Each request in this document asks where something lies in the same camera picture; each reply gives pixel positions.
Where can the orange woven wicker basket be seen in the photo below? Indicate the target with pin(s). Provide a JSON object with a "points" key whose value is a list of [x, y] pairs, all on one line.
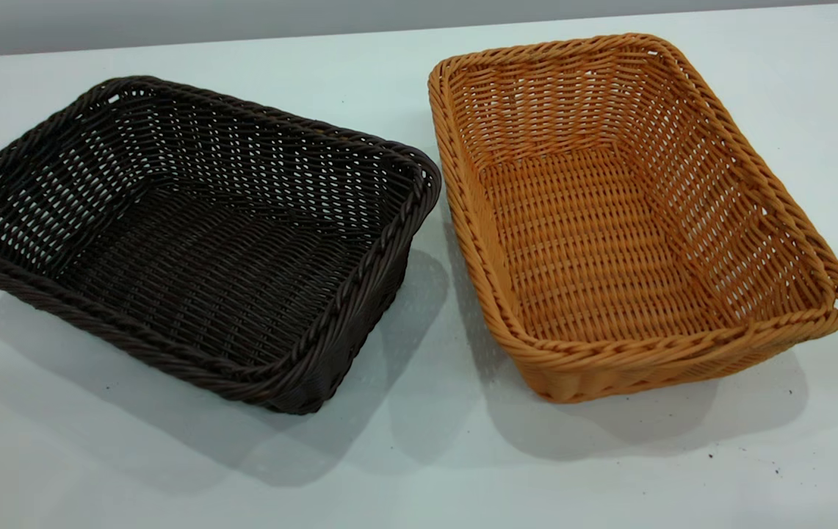
{"points": [[595, 242]]}

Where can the black woven wicker basket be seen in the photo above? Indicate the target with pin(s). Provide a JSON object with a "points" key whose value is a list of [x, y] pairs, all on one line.
{"points": [[169, 250]]}

